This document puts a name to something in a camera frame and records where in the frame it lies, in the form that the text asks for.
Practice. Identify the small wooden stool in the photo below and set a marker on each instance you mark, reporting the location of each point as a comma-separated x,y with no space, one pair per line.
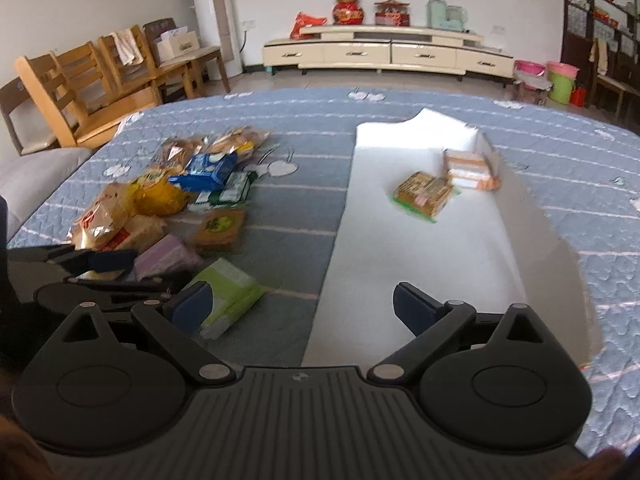
532,89

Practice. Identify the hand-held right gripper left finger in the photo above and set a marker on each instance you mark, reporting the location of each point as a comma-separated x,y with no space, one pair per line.
192,307

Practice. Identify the clear round biscuit packet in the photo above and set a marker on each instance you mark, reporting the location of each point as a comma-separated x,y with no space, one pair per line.
235,139

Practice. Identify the mint green appliance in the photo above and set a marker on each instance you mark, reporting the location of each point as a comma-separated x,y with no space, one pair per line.
440,15

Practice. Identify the blue quilted blanket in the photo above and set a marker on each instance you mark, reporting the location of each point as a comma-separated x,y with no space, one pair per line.
310,200

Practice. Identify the cream garment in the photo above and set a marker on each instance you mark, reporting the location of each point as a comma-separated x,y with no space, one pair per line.
599,57

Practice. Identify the red gold jar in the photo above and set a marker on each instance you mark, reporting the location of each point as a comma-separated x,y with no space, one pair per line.
348,12

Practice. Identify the clear brown bread packet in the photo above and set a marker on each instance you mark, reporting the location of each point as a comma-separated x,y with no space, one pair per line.
172,152

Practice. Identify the pale clear snack packet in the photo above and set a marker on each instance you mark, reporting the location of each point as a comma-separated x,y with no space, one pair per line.
145,232

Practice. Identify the cream tv cabinet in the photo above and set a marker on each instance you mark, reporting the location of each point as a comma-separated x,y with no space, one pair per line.
350,52

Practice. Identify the light green snack packet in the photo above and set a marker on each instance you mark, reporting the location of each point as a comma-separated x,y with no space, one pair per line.
232,295

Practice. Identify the pink basin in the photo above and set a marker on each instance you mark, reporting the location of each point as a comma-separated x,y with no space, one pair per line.
530,67

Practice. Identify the white cardboard box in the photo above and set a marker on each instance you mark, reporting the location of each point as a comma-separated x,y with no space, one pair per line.
177,45

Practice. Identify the dark wooden display shelf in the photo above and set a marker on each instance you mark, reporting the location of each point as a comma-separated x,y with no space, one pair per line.
585,10

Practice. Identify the green bucket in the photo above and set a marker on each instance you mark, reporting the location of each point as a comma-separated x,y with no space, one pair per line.
560,85

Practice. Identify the white standing air conditioner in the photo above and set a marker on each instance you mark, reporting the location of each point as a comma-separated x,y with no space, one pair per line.
200,10

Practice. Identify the brown chair cream seat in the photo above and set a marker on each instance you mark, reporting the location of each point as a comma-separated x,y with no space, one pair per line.
30,140

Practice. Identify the grey sofa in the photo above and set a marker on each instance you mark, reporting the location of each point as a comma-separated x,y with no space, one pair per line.
35,170

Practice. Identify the yellow bread packet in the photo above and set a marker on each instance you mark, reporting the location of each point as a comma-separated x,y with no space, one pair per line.
157,195

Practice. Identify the brown square snack packet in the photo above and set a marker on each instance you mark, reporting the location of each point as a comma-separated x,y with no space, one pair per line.
220,227

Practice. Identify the light wooden chair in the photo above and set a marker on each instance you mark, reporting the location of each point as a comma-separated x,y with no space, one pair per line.
75,67
165,72
100,120

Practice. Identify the orange white cracker pack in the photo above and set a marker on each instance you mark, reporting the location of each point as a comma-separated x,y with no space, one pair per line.
470,170

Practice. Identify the orange red plastic bag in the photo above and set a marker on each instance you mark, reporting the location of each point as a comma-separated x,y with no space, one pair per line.
306,24

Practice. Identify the green white snack packet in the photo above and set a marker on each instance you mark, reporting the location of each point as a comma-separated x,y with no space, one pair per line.
232,187

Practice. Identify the dark wooden chair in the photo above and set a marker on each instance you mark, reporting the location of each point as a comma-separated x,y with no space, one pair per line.
210,55
610,85

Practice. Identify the red print bread bag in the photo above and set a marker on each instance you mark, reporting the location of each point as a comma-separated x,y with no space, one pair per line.
100,217

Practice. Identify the dark back wooden chair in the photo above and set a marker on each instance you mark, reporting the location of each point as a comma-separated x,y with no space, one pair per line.
210,55

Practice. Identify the purple snack packet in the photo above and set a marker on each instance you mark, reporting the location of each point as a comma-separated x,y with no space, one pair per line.
167,257

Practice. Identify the pale towel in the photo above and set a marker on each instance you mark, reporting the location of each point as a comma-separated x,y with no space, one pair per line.
127,47

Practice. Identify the brown cookie packet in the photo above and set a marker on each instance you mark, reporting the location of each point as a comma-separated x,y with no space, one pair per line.
422,194

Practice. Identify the red gift box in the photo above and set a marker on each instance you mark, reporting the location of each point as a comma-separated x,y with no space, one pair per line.
392,15

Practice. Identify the blue biscuit packet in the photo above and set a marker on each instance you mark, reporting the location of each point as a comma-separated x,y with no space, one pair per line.
205,170

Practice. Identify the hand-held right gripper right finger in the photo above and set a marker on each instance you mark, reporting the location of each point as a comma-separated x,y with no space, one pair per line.
412,307

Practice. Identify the small red container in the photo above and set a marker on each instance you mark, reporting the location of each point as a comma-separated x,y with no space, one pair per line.
578,96

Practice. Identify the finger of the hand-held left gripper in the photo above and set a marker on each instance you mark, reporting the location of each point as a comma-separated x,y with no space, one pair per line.
125,286
115,261

